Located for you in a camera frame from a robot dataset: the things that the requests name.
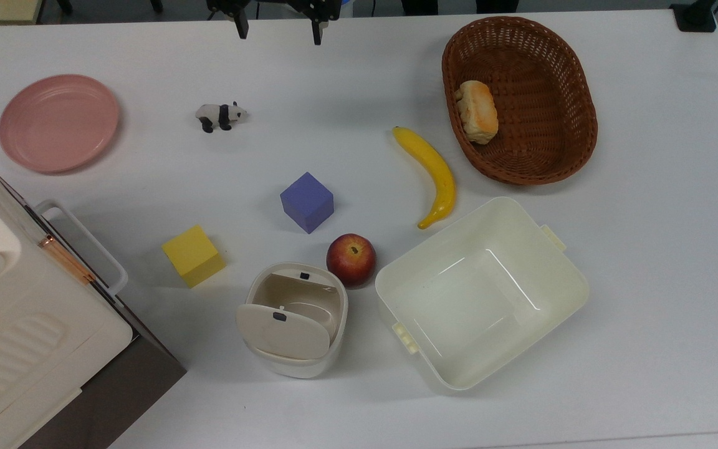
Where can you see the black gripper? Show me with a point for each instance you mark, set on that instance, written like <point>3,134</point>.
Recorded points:
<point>272,2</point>

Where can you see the cream trash can with lid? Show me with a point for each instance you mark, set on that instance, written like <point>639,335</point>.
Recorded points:
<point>284,330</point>

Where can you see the panda toy figure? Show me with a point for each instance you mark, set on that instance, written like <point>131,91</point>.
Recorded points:
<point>219,115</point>

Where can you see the purple cube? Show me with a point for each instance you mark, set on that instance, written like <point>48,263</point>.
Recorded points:
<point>306,202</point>

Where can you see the bread loaf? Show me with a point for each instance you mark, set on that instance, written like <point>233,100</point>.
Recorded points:
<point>477,112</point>

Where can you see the yellow banana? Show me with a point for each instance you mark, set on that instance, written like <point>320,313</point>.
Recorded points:
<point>440,174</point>

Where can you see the pink plate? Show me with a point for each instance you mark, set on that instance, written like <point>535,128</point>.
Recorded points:
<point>58,123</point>

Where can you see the yellow cube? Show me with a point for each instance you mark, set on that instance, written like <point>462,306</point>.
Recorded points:
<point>194,255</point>

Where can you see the red apple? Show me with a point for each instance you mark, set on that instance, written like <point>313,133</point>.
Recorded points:
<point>351,260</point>

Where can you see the brown wicker basket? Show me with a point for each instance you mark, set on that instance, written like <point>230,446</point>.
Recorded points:
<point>540,56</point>

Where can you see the white rectangular plastic bin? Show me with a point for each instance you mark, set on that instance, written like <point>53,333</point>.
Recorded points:
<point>477,299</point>

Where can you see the dark woodgrain drawer box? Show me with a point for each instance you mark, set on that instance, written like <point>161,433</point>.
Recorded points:
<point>128,386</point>

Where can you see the black camera stand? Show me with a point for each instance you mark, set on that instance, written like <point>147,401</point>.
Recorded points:
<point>692,19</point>

